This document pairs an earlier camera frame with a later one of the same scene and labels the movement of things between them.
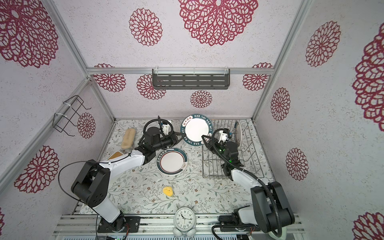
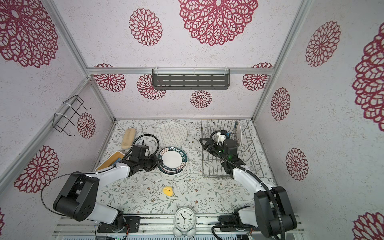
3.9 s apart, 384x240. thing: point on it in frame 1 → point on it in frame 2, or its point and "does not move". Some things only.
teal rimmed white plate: (195, 126) → (175, 161)
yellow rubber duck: (168, 191) does not move
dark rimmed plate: (238, 133) does not move
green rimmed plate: (172, 161) does not move
